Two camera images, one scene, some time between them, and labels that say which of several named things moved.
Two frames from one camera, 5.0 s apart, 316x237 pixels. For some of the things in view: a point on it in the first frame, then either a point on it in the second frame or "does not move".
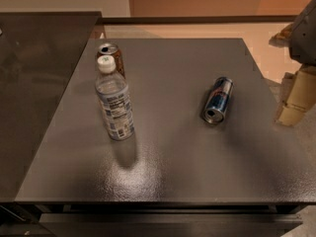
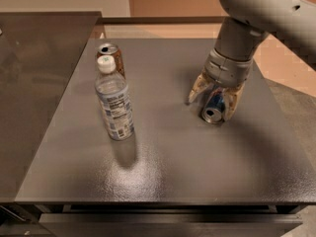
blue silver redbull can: [218, 100] does not move
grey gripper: [304, 39] to [226, 68]
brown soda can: [112, 49] does not move
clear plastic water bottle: [115, 102] does not move
